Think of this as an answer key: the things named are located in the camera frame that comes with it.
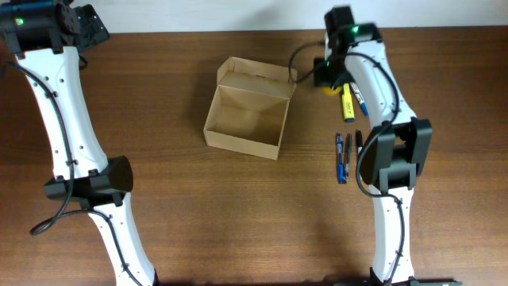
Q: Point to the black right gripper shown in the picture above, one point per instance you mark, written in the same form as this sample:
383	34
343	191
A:
320	79

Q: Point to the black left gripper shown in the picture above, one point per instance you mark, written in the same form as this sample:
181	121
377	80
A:
95	29

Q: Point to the blue ballpoint pen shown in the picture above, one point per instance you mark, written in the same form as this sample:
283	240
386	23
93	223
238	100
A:
340	166

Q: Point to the blue capped whiteboard marker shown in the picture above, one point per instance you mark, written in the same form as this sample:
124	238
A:
359	98

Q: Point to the yellow tape roll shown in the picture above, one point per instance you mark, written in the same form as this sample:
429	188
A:
332	91

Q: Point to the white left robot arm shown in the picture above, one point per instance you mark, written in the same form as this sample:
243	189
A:
47	40

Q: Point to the brown cardboard box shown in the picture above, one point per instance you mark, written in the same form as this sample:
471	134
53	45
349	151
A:
249	108

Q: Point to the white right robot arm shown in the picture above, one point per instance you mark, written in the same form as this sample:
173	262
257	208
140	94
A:
393	154

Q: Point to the dark grey ballpoint pen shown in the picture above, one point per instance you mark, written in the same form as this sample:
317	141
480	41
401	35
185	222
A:
347	158

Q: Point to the yellow highlighter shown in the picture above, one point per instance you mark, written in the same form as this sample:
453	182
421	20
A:
347	103

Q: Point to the black sharpie marker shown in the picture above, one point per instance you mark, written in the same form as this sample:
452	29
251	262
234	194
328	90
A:
359	142

